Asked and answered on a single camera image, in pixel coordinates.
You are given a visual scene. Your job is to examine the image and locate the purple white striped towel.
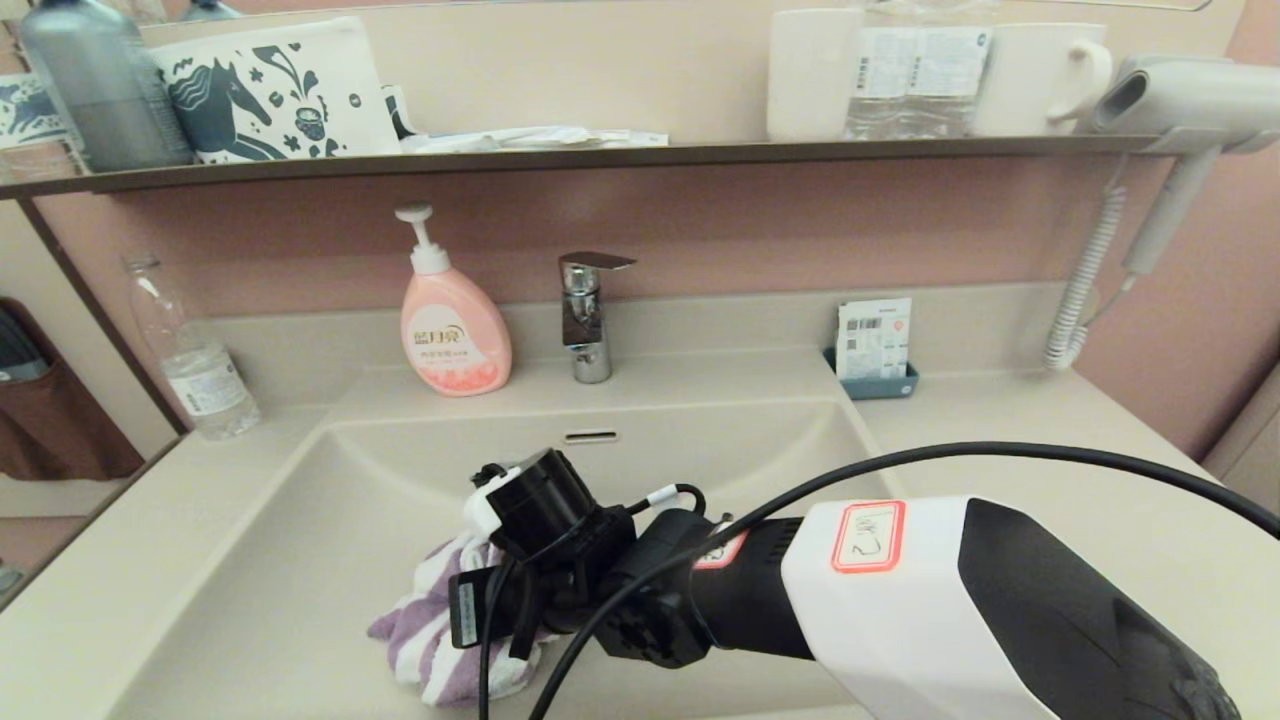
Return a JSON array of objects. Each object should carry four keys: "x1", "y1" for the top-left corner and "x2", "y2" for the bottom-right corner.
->
[{"x1": 367, "y1": 535, "x2": 561, "y2": 709}]

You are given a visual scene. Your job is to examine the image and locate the chrome faucet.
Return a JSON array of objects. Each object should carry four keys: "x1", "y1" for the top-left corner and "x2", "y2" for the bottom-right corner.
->
[{"x1": 557, "y1": 251, "x2": 638, "y2": 385}]

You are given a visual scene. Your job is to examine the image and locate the beige sink basin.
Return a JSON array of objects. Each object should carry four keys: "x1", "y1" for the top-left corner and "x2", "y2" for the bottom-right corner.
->
[{"x1": 95, "y1": 345, "x2": 1036, "y2": 720}]

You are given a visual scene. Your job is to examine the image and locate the pink soap pump bottle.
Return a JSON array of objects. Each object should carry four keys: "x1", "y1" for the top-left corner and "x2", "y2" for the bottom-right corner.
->
[{"x1": 394, "y1": 203, "x2": 514, "y2": 398}]

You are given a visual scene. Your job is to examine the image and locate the clear water bottle without cap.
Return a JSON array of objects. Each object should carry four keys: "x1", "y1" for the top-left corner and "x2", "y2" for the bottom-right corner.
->
[{"x1": 122, "y1": 255, "x2": 263, "y2": 442}]

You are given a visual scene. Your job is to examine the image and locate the blue small tray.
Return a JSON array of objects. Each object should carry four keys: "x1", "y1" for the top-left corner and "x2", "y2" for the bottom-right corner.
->
[{"x1": 822, "y1": 346, "x2": 919, "y2": 401}]

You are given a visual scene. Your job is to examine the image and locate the clear wrapped white packets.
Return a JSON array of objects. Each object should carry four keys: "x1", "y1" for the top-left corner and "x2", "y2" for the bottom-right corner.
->
[{"x1": 400, "y1": 125, "x2": 668, "y2": 154}]

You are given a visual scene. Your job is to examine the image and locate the white pouch with horse print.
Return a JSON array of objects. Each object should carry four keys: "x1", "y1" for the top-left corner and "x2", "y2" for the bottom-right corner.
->
[{"x1": 150, "y1": 16, "x2": 401, "y2": 166}]

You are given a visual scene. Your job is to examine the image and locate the grey metallic bottle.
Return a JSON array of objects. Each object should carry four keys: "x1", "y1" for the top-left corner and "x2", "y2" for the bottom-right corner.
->
[{"x1": 18, "y1": 0, "x2": 193, "y2": 173}]

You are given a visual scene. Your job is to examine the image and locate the white hair dryer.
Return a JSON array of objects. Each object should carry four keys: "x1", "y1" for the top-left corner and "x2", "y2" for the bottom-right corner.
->
[{"x1": 1088, "y1": 55, "x2": 1280, "y2": 279}]

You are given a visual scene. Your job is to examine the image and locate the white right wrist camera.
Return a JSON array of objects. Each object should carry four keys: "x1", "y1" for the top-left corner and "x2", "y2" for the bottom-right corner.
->
[{"x1": 462, "y1": 465, "x2": 526, "y2": 536}]

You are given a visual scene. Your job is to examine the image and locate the dark brown wall shelf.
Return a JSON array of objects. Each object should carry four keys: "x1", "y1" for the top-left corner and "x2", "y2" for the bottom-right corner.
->
[{"x1": 0, "y1": 133, "x2": 1181, "y2": 201}]

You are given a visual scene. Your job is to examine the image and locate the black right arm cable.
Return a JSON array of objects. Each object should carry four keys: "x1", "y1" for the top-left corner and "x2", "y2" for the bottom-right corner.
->
[{"x1": 478, "y1": 440, "x2": 1280, "y2": 720}]

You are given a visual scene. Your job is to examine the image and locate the wall mirror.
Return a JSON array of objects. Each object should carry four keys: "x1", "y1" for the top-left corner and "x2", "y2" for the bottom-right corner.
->
[{"x1": 140, "y1": 0, "x2": 1246, "y2": 144}]

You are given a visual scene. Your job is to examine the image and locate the white cup without handle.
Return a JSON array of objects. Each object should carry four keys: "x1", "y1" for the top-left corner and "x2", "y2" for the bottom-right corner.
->
[{"x1": 766, "y1": 8, "x2": 863, "y2": 142}]

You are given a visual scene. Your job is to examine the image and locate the white coiled dryer cord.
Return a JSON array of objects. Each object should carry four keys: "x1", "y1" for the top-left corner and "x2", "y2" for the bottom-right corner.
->
[{"x1": 1042, "y1": 155, "x2": 1141, "y2": 373}]

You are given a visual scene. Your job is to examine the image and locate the white mug with handle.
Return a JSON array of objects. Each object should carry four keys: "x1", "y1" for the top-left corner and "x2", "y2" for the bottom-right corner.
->
[{"x1": 970, "y1": 22, "x2": 1114, "y2": 137}]

